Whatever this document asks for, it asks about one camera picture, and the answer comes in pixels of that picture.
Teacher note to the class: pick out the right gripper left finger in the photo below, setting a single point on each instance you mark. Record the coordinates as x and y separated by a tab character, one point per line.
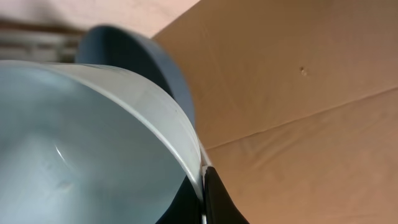
185	207

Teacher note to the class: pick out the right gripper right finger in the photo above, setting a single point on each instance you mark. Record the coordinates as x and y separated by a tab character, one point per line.
219	207

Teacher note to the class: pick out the light blue bowl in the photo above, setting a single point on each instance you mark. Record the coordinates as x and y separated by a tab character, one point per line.
91	144

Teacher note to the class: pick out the dark blue plate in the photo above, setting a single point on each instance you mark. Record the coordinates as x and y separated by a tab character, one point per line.
112	46

